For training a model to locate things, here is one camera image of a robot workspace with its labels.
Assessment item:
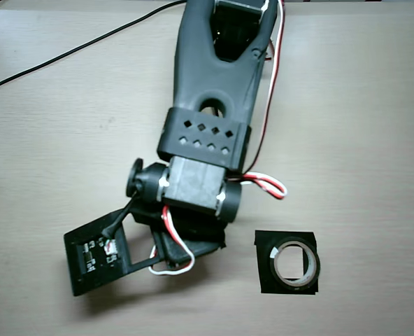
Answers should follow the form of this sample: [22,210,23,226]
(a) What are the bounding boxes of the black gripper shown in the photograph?
[129,202,227,270]

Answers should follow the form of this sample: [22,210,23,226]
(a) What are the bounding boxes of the black tape roll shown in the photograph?
[269,237,322,292]

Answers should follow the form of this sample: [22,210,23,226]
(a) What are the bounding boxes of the black tape square marking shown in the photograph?
[254,230,319,296]

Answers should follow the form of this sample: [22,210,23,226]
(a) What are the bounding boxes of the red white gripper wire loop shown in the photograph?
[148,205,196,277]

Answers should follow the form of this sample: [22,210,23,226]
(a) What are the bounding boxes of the short black camera cable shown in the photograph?
[101,195,138,239]

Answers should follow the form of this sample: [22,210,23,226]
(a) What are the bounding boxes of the black camera mount with board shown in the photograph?
[63,209,161,298]

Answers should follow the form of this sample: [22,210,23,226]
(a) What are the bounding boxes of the red white black servo wires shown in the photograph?
[227,0,287,201]

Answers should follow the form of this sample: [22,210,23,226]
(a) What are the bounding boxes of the long black cable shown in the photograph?
[0,0,187,94]

